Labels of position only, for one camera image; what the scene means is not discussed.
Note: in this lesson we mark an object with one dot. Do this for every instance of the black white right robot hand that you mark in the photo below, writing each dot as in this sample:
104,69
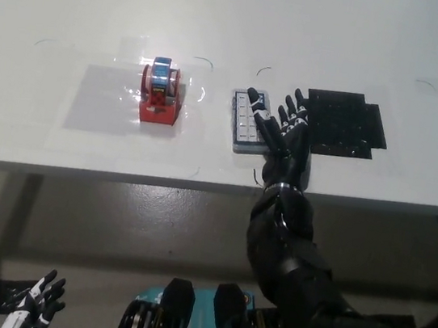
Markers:
290,153

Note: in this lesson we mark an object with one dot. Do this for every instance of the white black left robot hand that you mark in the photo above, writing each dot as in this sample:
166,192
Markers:
28,312

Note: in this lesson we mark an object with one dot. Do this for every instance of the clear plastic screw box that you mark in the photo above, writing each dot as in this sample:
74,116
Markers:
241,134

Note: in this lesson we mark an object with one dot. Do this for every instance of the black tape patch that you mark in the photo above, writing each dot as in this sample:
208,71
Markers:
343,124

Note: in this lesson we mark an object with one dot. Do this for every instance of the red tape dispenser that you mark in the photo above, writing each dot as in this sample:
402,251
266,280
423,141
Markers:
159,98

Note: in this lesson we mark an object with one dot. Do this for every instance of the black robot torso teal top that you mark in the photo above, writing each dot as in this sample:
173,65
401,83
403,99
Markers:
176,321

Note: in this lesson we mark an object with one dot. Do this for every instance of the clear adhesive film patch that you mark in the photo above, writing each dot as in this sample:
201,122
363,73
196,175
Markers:
131,49

